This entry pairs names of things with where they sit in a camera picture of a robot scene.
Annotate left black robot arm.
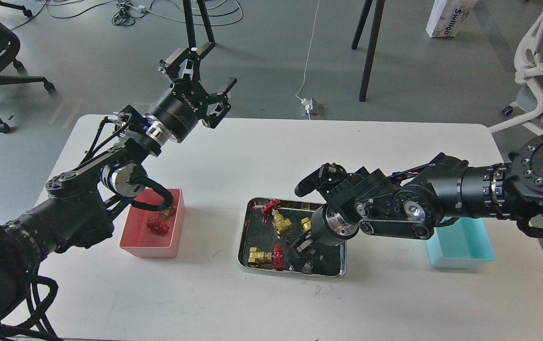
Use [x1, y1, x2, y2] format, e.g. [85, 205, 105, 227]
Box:
[0, 42, 236, 341]

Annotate metal tray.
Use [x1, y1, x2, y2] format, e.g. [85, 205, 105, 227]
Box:
[238, 197, 347, 277]

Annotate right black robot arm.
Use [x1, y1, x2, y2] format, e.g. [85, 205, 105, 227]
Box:
[291, 134, 543, 257]

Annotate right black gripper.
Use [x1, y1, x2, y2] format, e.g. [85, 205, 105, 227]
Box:
[290, 206, 359, 274]

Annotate black stand legs left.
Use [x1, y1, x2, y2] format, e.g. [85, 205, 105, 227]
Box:
[182, 0, 217, 48]

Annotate brass valve upper right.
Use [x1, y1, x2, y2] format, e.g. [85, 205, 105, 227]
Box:
[300, 216, 311, 233]

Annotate floor cable bundle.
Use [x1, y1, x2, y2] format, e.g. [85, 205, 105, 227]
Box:
[37, 0, 244, 27]

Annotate cardboard box with label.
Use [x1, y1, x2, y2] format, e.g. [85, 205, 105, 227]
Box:
[426, 0, 477, 37]

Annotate blue plastic box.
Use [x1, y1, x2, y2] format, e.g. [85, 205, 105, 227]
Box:
[426, 218, 496, 269]

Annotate pink plastic box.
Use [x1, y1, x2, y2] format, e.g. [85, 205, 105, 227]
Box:
[119, 188, 185, 258]

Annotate white cable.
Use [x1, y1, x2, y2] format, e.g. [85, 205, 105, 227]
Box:
[296, 0, 322, 101]

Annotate brass valve red handle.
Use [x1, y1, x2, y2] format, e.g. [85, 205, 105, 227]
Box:
[146, 207, 176, 235]

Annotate white power adapter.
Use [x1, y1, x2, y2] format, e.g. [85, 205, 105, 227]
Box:
[300, 99, 327, 119]

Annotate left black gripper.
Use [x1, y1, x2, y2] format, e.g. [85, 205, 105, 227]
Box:
[147, 42, 237, 143]

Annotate brass valve upper middle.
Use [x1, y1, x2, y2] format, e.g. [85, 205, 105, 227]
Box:
[261, 199, 293, 238]

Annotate black stand legs right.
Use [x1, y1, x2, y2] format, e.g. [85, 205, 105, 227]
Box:
[351, 0, 385, 102]

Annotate black stand legs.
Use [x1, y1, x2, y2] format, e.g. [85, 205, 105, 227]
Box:
[351, 0, 385, 102]
[182, 0, 217, 48]

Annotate brass valve bottom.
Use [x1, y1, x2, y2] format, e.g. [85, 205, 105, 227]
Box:
[247, 244, 285, 271]

